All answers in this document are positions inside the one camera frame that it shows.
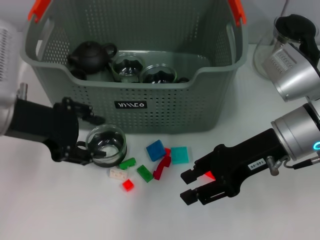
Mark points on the dark red curved brick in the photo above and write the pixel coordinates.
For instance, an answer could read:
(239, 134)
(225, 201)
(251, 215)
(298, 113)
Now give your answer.
(161, 170)

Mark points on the small red round brick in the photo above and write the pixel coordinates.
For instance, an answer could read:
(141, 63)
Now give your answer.
(168, 151)

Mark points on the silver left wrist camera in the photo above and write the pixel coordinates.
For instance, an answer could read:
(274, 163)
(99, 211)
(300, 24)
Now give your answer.
(6, 62)

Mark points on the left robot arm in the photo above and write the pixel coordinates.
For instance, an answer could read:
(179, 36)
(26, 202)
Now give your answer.
(6, 120)

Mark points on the cyan flat square brick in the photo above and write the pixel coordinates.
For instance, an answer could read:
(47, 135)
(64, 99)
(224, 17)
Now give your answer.
(179, 155)

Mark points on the green arch brick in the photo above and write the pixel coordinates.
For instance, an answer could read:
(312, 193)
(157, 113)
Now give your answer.
(127, 164)

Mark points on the blue square brick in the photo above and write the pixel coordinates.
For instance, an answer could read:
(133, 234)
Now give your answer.
(156, 151)

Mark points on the silver cylindrical connector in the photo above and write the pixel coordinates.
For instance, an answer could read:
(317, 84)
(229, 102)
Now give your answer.
(273, 166)
(23, 90)

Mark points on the grey perforated storage bin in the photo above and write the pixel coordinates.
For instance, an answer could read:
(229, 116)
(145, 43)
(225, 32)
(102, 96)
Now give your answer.
(150, 112)

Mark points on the small black teacup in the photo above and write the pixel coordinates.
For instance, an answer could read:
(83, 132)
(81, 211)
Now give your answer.
(78, 74)

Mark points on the small red square brick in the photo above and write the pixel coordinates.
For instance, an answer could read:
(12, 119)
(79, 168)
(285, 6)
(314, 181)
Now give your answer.
(128, 185)

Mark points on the glass pitcher black lid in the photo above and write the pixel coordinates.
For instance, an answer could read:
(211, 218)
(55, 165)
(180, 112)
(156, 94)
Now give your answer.
(295, 27)

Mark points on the black clay teapot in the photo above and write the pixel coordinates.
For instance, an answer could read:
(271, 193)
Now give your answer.
(88, 57)

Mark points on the translucent white long brick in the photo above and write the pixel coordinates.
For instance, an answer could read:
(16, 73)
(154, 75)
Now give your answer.
(118, 173)

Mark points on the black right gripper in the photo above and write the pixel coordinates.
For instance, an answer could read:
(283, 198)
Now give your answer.
(237, 162)

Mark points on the green rectangular brick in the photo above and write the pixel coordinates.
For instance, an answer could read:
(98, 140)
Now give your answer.
(145, 173)

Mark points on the red slope brick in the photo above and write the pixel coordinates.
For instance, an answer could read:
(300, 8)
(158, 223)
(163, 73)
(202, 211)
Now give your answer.
(209, 175)

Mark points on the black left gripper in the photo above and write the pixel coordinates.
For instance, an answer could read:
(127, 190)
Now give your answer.
(50, 125)

